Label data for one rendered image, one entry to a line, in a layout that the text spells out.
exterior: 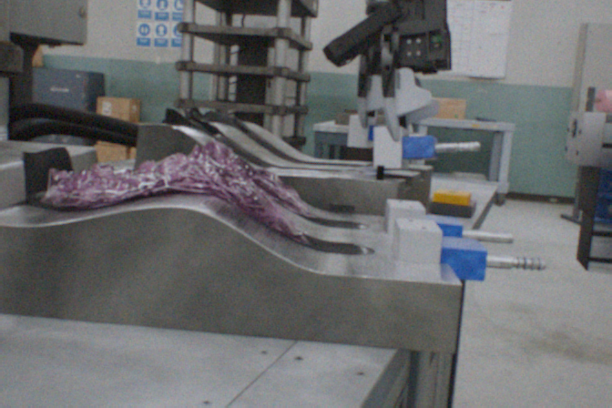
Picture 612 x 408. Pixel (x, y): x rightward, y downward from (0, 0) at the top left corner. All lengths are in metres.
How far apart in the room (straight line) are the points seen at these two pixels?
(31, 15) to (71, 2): 0.13
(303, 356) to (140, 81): 7.56
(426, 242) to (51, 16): 1.15
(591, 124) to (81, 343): 0.90
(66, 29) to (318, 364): 1.22
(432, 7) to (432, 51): 0.06
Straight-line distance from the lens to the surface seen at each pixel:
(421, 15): 0.85
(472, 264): 0.55
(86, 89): 7.73
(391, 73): 0.81
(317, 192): 0.80
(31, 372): 0.45
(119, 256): 0.51
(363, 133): 1.12
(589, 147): 1.16
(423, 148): 0.81
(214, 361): 0.46
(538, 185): 7.50
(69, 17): 1.57
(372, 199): 0.78
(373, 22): 0.85
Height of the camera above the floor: 0.98
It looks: 7 degrees down
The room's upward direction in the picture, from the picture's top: 4 degrees clockwise
